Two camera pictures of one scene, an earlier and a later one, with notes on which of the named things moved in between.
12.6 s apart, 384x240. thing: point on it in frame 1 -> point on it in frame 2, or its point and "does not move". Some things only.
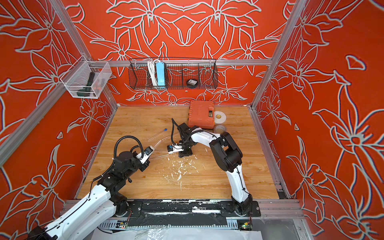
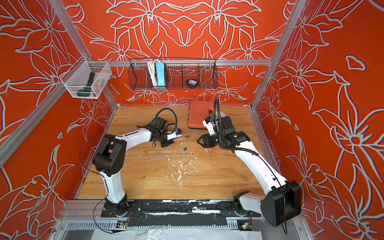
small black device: [192, 82] does not move
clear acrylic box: [85, 79] does not move
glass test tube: [157, 144] -> [177, 139]
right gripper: [183, 154] -> [207, 139]
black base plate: [185, 212] does not move
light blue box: [160, 73] does not move
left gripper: [144, 166] -> [168, 142]
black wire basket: [180, 74] does not move
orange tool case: [201, 114] does not move
